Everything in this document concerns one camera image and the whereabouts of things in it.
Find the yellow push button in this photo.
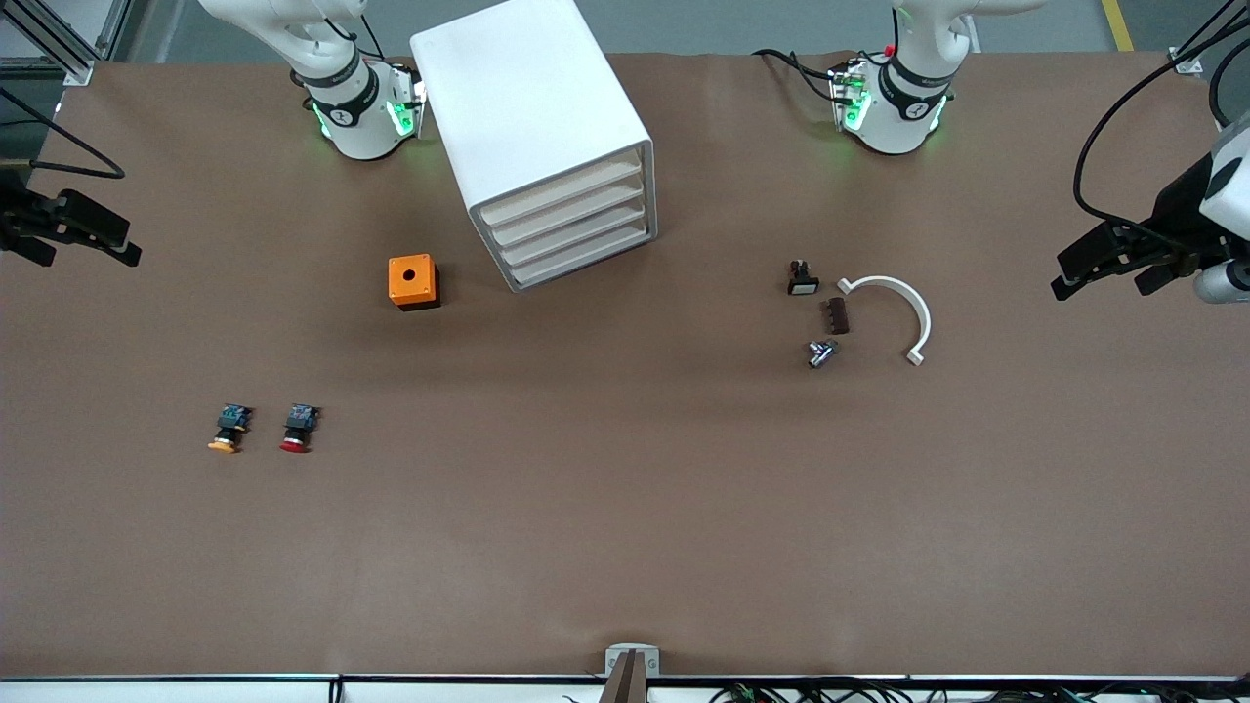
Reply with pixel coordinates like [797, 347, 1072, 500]
[207, 403, 254, 455]

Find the red push button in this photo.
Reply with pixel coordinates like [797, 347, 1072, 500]
[279, 403, 322, 455]

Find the white drawer cabinet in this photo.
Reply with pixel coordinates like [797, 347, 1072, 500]
[410, 0, 659, 294]

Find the orange box with hole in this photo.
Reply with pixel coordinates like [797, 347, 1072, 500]
[388, 254, 441, 312]

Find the brown table mat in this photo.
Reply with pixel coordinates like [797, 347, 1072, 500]
[0, 51, 1250, 680]

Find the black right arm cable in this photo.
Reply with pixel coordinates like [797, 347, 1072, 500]
[0, 88, 126, 182]

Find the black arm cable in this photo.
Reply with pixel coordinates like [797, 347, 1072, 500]
[0, 88, 126, 182]
[1071, 41, 1250, 235]

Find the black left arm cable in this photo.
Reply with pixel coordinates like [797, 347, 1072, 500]
[1071, 41, 1250, 235]

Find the aluminium frame profile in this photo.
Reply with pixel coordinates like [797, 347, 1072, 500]
[1170, 0, 1250, 77]
[0, 0, 133, 87]

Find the white curved bracket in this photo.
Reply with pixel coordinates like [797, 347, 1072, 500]
[837, 275, 933, 368]

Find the black base cable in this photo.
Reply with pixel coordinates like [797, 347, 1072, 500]
[752, 47, 843, 103]

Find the white table edge rail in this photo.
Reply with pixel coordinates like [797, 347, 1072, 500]
[0, 674, 1250, 703]

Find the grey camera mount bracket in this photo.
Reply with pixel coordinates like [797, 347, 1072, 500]
[601, 643, 662, 703]

